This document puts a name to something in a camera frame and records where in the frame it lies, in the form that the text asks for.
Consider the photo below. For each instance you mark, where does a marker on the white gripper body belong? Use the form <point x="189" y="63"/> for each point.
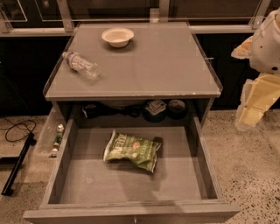
<point x="266" y="49"/>

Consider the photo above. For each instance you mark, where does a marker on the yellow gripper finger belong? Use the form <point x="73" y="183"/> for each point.
<point x="257" y="97"/>
<point x="242" y="51"/>

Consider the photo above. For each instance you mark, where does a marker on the green jalapeno chip bag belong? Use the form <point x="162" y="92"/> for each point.
<point x="141" y="152"/>

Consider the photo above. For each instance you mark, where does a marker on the grey cabinet with counter top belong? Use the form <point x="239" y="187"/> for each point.
<point x="162" y="61"/>

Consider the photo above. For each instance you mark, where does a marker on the black object under counter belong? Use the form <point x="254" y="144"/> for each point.
<point x="96" y="109"/>

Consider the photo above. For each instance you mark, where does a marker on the open grey top drawer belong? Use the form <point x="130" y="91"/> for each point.
<point x="84" y="189"/>

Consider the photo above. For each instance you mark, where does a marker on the black round container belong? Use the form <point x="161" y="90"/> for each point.
<point x="176" y="109"/>

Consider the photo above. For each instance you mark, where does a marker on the stack of packets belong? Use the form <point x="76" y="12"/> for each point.
<point x="155" y="107"/>

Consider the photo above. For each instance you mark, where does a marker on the white paper bowl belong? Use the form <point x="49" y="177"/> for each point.
<point x="118" y="36"/>

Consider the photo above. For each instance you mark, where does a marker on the clear plastic water bottle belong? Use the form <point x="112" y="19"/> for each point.
<point x="81" y="65"/>

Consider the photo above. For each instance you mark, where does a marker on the small bottle in bin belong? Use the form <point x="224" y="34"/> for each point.
<point x="59" y="135"/>

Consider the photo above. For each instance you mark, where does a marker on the clear plastic bin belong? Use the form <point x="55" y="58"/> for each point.
<point x="44" y="146"/>

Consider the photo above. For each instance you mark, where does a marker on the black metal stand bar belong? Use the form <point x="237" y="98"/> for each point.
<point x="7" y="191"/>

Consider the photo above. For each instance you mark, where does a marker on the metal railing frame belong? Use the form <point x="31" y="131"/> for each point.
<point x="31" y="18"/>

